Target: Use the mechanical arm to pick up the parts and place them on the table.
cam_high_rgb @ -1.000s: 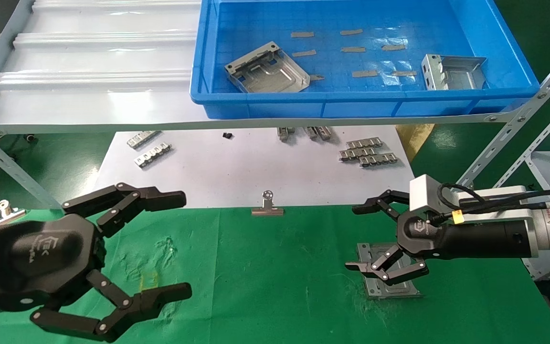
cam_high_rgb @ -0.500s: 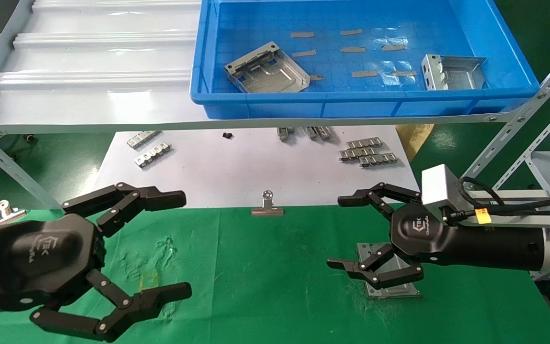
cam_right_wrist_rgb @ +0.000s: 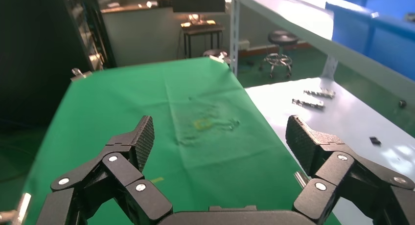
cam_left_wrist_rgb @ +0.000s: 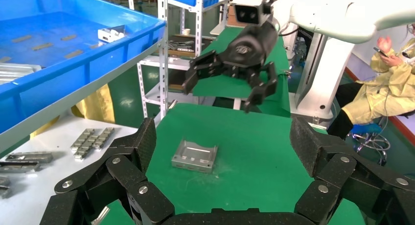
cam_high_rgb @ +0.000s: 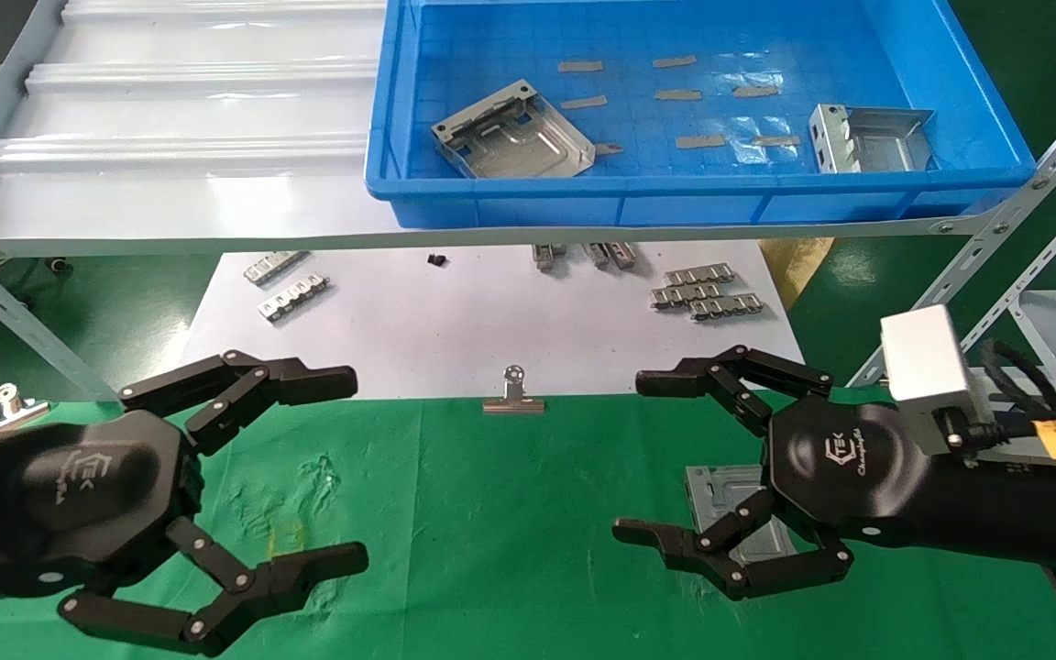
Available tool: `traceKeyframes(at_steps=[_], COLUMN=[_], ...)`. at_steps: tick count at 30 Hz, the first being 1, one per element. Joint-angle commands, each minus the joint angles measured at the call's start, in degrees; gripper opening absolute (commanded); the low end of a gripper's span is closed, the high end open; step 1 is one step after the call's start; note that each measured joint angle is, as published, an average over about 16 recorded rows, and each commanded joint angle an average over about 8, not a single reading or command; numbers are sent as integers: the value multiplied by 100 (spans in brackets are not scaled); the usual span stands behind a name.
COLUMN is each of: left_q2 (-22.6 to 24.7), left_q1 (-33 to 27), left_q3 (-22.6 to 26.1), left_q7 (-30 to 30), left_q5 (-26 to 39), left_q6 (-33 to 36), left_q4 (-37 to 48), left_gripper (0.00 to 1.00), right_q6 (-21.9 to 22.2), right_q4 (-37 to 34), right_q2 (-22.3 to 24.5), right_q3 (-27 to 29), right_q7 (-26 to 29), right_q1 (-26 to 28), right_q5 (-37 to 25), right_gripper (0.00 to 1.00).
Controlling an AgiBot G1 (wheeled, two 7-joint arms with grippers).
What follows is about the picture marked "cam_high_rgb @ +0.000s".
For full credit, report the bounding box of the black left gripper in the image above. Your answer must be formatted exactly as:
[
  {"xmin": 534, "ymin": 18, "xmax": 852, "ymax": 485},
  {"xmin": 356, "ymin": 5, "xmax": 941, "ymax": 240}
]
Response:
[{"xmin": 0, "ymin": 349, "xmax": 369, "ymax": 658}]

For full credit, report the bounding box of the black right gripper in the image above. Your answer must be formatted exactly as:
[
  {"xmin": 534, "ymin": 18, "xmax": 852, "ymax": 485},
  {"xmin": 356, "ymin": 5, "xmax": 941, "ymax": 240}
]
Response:
[{"xmin": 612, "ymin": 345, "xmax": 939, "ymax": 601}]

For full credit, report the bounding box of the sheet metal bracket part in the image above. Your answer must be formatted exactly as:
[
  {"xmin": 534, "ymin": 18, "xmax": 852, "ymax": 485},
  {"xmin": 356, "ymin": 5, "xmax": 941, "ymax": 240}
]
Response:
[
  {"xmin": 808, "ymin": 104, "xmax": 937, "ymax": 174},
  {"xmin": 685, "ymin": 464, "xmax": 809, "ymax": 565},
  {"xmin": 431, "ymin": 80, "xmax": 599, "ymax": 180}
]

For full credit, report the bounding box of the silver binder clip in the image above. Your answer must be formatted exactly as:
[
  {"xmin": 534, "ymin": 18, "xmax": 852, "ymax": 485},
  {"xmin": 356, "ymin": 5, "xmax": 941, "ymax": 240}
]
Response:
[
  {"xmin": 482, "ymin": 364, "xmax": 546, "ymax": 414},
  {"xmin": 0, "ymin": 383, "xmax": 50, "ymax": 436}
]

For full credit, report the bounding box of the green cloth mat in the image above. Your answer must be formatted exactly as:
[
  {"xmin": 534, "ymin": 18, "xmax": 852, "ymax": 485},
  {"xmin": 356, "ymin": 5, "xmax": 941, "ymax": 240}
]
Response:
[{"xmin": 0, "ymin": 387, "xmax": 1056, "ymax": 660}]

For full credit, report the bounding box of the white paper sheet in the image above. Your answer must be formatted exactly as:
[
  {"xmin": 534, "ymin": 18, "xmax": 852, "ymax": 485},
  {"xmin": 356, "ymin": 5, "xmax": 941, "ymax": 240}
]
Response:
[{"xmin": 178, "ymin": 240, "xmax": 813, "ymax": 401}]

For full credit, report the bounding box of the brown cardboard piece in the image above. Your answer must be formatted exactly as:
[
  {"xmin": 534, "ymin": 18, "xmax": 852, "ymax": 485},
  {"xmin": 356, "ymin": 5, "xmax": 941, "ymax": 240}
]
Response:
[{"xmin": 760, "ymin": 237, "xmax": 836, "ymax": 313}]

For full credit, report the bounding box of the white ribbed shelf panel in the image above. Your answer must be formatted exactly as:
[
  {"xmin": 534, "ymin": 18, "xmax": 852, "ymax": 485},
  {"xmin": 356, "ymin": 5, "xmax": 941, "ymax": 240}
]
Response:
[{"xmin": 0, "ymin": 0, "xmax": 401, "ymax": 241}]

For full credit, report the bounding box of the blue plastic bin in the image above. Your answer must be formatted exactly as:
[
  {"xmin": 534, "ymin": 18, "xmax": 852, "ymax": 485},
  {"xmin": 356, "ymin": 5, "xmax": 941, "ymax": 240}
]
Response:
[{"xmin": 364, "ymin": 0, "xmax": 1038, "ymax": 229}]

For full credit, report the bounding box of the grey metal rack frame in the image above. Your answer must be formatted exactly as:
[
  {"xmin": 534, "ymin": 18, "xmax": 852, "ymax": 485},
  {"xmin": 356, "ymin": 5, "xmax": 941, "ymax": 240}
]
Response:
[{"xmin": 0, "ymin": 0, "xmax": 1056, "ymax": 404}]

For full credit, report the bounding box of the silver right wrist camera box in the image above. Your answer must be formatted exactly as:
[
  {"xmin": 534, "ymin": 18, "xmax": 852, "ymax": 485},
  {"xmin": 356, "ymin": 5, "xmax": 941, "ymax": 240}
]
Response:
[{"xmin": 880, "ymin": 305, "xmax": 985, "ymax": 456}]

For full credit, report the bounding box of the black cable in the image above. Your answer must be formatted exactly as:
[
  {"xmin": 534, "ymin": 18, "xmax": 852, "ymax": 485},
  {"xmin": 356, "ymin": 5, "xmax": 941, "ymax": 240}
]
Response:
[{"xmin": 950, "ymin": 339, "xmax": 1056, "ymax": 452}]

